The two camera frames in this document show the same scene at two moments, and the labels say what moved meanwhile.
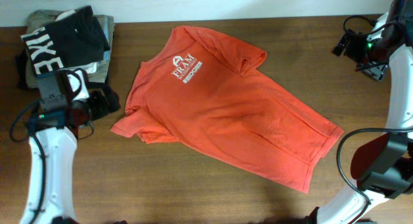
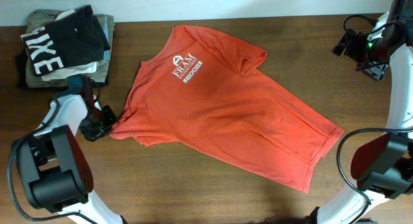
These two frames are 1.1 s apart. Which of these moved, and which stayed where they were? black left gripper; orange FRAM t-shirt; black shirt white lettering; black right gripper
Moved: black left gripper
Stayed: black right gripper; orange FRAM t-shirt; black shirt white lettering
